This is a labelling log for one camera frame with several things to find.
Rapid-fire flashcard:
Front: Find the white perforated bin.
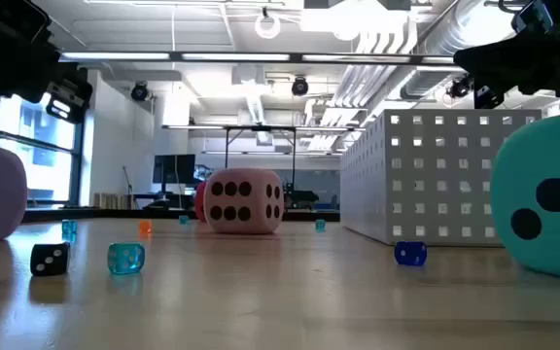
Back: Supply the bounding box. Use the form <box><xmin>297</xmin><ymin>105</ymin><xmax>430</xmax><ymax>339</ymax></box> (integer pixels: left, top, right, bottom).
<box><xmin>340</xmin><ymin>108</ymin><xmax>543</xmax><ymax>247</ymax></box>

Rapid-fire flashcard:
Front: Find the small dark blue translucent die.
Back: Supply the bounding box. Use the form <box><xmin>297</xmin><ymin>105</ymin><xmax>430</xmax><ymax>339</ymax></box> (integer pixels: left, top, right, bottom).
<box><xmin>394</xmin><ymin>240</ymin><xmax>429</xmax><ymax>267</ymax></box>

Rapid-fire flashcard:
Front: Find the overhead light bar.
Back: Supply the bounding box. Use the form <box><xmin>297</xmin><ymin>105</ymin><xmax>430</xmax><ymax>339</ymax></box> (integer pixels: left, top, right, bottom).
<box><xmin>58</xmin><ymin>50</ymin><xmax>457</xmax><ymax>65</ymax></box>

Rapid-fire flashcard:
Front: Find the background black gantry frame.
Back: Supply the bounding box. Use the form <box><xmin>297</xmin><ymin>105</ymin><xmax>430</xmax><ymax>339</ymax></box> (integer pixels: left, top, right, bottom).
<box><xmin>223</xmin><ymin>124</ymin><xmax>298</xmax><ymax>192</ymax></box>

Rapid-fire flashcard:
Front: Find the large red foam die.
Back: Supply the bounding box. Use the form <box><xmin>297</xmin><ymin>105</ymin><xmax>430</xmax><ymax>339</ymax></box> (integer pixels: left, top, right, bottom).
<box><xmin>193</xmin><ymin>180</ymin><xmax>209</xmax><ymax>223</ymax></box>

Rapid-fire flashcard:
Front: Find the large teal foam die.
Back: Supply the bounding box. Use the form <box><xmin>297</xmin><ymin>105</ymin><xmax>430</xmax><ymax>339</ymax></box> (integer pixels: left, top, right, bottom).
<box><xmin>490</xmin><ymin>108</ymin><xmax>560</xmax><ymax>284</ymax></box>

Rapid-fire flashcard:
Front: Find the black computer monitor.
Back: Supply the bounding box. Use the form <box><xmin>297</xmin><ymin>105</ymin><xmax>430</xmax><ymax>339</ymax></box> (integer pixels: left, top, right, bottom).
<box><xmin>152</xmin><ymin>154</ymin><xmax>197</xmax><ymax>195</ymax></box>

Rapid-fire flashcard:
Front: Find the black round ceiling fixture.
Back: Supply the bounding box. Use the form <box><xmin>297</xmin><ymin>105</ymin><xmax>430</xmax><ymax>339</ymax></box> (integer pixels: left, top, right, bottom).
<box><xmin>446</xmin><ymin>75</ymin><xmax>474</xmax><ymax>100</ymax></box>
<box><xmin>129</xmin><ymin>81</ymin><xmax>152</xmax><ymax>103</ymax></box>
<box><xmin>290</xmin><ymin>75</ymin><xmax>310</xmax><ymax>98</ymax></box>

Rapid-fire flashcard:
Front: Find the large pink foam die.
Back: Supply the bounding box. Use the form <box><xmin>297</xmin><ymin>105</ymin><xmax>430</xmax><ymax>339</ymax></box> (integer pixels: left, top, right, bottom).
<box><xmin>203</xmin><ymin>167</ymin><xmax>286</xmax><ymax>235</ymax></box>

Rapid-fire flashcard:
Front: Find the white ring light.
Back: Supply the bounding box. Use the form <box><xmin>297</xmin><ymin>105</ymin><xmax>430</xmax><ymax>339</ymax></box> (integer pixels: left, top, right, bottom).
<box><xmin>254</xmin><ymin>11</ymin><xmax>282</xmax><ymax>41</ymax></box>

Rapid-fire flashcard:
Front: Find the small black die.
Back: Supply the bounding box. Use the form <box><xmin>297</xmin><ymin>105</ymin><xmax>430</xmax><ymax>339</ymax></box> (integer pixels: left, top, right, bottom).
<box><xmin>29</xmin><ymin>241</ymin><xmax>72</xmax><ymax>278</ymax></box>

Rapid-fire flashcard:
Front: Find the silver ventilation duct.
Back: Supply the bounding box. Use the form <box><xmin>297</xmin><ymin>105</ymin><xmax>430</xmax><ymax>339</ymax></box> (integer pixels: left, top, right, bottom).
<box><xmin>399</xmin><ymin>0</ymin><xmax>522</xmax><ymax>101</ymax></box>

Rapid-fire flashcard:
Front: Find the row of wooden blocks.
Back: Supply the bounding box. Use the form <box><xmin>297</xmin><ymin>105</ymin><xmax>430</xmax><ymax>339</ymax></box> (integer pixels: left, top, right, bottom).
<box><xmin>92</xmin><ymin>192</ymin><xmax>134</xmax><ymax>211</ymax></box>

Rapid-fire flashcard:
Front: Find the window with dark frame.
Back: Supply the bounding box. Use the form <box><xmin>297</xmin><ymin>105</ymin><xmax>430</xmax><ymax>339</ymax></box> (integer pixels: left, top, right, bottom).
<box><xmin>0</xmin><ymin>90</ymin><xmax>86</xmax><ymax>207</ymax></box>

